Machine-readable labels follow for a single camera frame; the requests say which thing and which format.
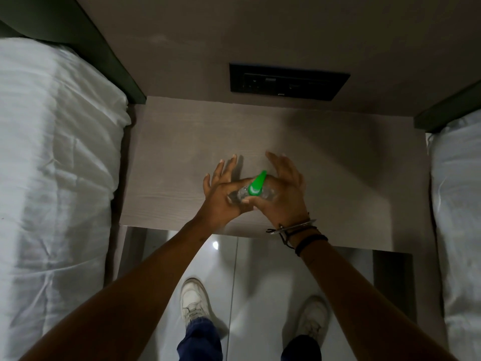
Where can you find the person's right hand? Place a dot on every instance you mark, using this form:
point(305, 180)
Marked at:
point(287, 199)

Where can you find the person's left hand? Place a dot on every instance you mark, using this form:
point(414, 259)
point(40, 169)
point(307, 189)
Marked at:
point(218, 201)

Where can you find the person's right fingers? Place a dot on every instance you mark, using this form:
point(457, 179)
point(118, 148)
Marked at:
point(287, 171)

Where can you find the person's left thumb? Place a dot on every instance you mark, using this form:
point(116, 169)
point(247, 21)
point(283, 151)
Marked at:
point(240, 207)

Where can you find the person's left little finger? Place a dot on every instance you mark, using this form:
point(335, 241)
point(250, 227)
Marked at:
point(207, 186)

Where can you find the person's left middle finger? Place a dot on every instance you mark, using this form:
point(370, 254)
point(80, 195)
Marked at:
point(231, 167)

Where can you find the clear bottle with green cap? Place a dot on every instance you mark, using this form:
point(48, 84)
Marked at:
point(257, 186)

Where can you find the person's left forearm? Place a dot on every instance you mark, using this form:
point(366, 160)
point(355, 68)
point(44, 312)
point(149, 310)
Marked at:
point(124, 296)

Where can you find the person's right forearm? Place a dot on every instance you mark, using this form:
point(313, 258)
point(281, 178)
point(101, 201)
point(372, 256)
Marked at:
point(360, 304)

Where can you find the silver metal bangle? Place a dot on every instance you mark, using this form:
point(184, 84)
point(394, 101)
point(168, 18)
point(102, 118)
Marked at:
point(297, 225)

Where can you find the black wrist band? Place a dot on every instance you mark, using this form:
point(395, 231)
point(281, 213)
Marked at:
point(310, 244)

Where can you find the white sneaker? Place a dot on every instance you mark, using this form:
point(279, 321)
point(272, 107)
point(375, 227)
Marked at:
point(313, 317)
point(193, 300)

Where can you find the dark blue trouser leg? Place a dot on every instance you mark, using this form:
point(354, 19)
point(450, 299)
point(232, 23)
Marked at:
point(300, 349)
point(199, 342)

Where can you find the bed with white bedding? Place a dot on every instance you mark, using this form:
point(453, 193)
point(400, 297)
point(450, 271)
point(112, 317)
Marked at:
point(52, 199)
point(458, 236)

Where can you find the dark green headboard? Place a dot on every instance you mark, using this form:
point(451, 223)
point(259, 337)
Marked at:
point(451, 108)
point(94, 37)

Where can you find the black wall socket panel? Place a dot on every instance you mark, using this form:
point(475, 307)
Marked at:
point(287, 81)

